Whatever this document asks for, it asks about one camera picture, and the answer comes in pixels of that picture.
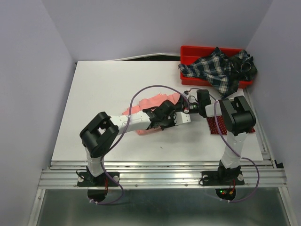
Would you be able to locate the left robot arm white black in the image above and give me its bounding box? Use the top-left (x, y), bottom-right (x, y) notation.
top-left (79, 100), bottom-right (176, 186)

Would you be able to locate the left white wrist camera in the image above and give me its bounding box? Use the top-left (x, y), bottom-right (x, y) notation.
top-left (174, 112), bottom-right (191, 126)

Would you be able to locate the aluminium frame rail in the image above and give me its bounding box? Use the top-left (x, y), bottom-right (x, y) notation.
top-left (29, 98), bottom-right (293, 226)

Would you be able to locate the plaid navy skirt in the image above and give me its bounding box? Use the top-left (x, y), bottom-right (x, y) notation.
top-left (178, 47), bottom-right (257, 98)

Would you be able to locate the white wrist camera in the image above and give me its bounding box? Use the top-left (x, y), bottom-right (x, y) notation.
top-left (183, 89), bottom-right (191, 99)
top-left (174, 112), bottom-right (191, 126)

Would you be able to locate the red plastic bin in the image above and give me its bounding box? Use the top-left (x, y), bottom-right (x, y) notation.
top-left (178, 46), bottom-right (257, 94)

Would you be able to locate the pink pleated skirt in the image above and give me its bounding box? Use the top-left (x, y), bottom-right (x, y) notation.
top-left (122, 93), bottom-right (180, 136)

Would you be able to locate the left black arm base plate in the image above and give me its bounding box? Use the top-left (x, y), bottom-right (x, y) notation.
top-left (76, 170), bottom-right (120, 205)

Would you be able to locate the red polka dot skirt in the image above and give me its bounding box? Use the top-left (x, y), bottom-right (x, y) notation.
top-left (207, 114), bottom-right (255, 136)

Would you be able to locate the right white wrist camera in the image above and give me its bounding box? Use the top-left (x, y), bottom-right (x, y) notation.
top-left (183, 89), bottom-right (191, 99)

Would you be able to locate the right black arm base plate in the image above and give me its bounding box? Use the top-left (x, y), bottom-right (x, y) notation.
top-left (198, 171), bottom-right (245, 202)

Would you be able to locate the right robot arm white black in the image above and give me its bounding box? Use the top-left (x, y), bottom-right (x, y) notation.
top-left (177, 89), bottom-right (256, 184)

